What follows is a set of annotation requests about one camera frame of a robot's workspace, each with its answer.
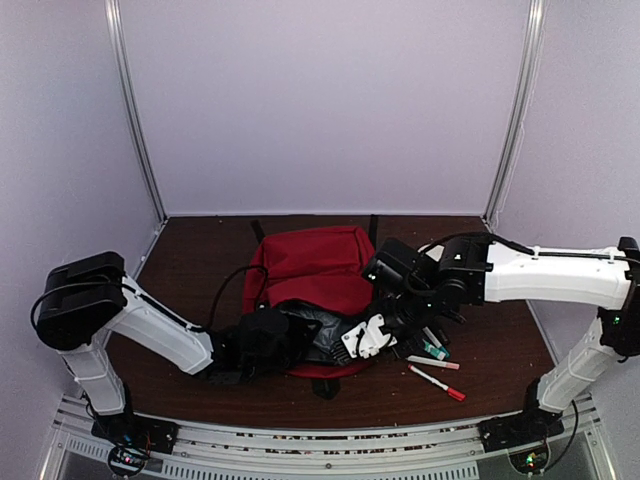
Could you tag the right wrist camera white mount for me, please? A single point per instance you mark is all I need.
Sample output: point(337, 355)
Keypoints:
point(368, 338)

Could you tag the red backpack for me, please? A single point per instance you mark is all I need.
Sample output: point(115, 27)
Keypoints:
point(320, 266)

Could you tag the grey pencil pouch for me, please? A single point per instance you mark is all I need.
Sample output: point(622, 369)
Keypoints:
point(326, 347)

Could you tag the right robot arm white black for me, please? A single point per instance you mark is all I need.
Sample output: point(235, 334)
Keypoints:
point(480, 267)

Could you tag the white pen pink cap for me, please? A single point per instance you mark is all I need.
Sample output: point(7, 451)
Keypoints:
point(433, 362)

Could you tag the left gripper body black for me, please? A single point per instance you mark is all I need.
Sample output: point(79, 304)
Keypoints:
point(289, 351)

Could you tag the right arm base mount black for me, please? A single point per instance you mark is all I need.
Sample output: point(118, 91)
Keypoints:
point(525, 427)

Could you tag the white pen red cap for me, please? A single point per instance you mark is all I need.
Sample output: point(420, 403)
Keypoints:
point(451, 392)

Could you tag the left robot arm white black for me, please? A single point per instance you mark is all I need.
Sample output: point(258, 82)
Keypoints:
point(84, 298)

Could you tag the left aluminium corner post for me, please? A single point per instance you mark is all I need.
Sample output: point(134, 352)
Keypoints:
point(118, 42)

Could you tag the white black marker teal cap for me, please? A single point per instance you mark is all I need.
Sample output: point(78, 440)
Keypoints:
point(434, 339)

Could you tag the right aluminium corner post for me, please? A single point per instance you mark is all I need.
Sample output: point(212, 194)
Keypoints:
point(515, 128)

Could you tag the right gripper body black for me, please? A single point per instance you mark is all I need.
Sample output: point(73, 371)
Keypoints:
point(415, 308)

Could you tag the aluminium front rail frame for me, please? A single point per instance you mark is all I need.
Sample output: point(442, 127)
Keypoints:
point(443, 450)

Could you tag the aluminium corner post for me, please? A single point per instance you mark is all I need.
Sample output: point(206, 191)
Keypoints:
point(515, 128)
point(118, 42)

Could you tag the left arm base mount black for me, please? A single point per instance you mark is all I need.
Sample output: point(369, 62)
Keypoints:
point(129, 430)

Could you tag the white green glue stick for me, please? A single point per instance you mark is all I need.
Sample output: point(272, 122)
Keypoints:
point(434, 351)

